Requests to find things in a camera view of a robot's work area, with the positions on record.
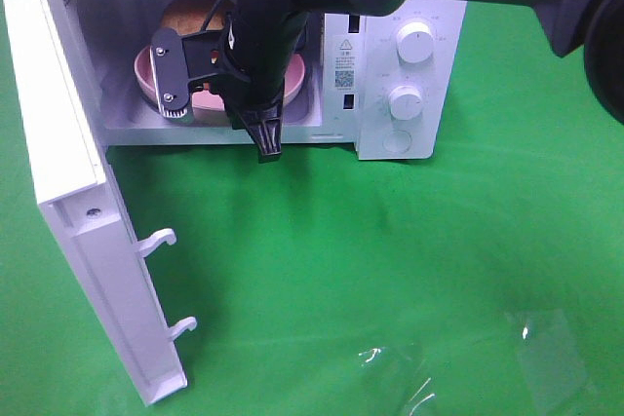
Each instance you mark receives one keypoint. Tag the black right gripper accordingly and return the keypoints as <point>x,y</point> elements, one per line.
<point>261,40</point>

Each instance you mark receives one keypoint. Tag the pink speckled plate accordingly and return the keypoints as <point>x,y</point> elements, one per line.
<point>207,108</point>

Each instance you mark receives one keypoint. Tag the white round door button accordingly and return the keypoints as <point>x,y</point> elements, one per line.
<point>397,142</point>

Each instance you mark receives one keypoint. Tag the toy burger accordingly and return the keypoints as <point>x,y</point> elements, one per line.
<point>187,16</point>

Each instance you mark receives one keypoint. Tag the white microwave door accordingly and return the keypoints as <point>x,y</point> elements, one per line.
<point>79,198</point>

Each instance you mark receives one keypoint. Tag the white microwave oven body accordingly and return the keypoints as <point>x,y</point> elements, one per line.
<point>352,65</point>

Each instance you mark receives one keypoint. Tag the upper white round knob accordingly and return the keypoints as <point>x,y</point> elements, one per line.
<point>415,42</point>

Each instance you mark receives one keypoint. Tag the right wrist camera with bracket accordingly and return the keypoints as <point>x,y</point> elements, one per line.
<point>181,66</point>

